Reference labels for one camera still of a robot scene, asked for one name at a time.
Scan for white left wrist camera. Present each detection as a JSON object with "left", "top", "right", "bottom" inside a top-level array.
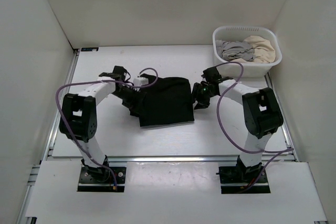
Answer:
[{"left": 133, "top": 77, "right": 149, "bottom": 88}]

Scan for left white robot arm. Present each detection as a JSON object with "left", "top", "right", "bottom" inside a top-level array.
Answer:
[{"left": 59, "top": 66, "right": 149, "bottom": 182}]

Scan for white front cover board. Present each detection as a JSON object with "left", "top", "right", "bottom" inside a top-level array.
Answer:
[{"left": 26, "top": 161, "right": 326, "bottom": 223}]

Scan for white plastic laundry basket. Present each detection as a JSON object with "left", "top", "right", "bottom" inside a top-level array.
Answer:
[{"left": 212, "top": 26, "right": 282, "bottom": 78}]

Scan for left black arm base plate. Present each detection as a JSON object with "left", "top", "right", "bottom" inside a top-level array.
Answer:
[{"left": 77, "top": 167, "right": 127, "bottom": 193}]

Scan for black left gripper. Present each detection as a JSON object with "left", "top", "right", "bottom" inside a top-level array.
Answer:
[{"left": 111, "top": 86, "right": 146, "bottom": 116}]

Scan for beige garment in basket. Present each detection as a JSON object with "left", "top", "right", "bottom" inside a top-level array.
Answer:
[{"left": 233, "top": 35, "right": 276, "bottom": 63}]

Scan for grey garment in basket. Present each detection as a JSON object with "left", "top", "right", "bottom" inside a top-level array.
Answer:
[{"left": 215, "top": 40, "right": 254, "bottom": 61}]

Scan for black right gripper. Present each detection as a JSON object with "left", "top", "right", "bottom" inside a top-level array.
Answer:
[{"left": 186, "top": 82, "right": 216, "bottom": 110}]

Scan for small dark label sticker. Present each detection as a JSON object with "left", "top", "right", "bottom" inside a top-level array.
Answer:
[{"left": 80, "top": 47, "right": 99, "bottom": 52}]

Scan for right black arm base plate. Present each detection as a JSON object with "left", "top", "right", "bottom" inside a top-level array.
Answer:
[{"left": 216, "top": 166, "right": 271, "bottom": 195}]

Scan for black trousers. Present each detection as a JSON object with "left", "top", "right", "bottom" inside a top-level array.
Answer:
[{"left": 129, "top": 77, "right": 194, "bottom": 127}]

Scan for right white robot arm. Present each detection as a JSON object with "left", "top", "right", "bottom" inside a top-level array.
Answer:
[{"left": 192, "top": 67, "right": 284, "bottom": 182}]

